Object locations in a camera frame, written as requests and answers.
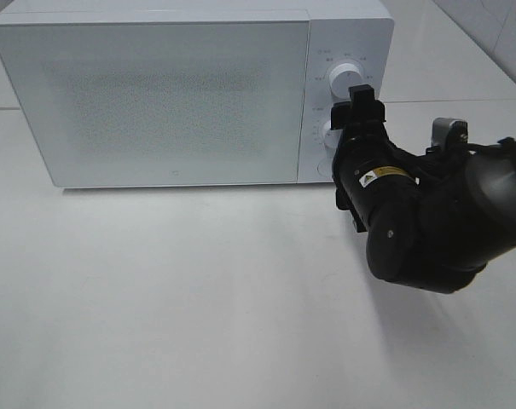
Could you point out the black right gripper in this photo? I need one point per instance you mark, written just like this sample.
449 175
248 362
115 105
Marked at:
374 179

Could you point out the white timer knob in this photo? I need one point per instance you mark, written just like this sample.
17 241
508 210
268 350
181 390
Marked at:
330 137

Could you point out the round white door button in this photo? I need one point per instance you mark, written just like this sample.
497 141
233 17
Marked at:
324 168

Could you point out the white microwave door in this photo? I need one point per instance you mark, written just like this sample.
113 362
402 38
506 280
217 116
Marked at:
142 105

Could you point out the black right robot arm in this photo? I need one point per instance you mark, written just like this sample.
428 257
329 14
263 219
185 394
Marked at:
433 221

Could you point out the upper white power knob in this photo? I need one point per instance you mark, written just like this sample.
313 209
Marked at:
342 77

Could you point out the white microwave oven body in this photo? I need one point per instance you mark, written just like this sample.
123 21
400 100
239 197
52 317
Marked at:
357 31

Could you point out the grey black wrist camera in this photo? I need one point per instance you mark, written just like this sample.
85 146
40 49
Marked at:
447 133

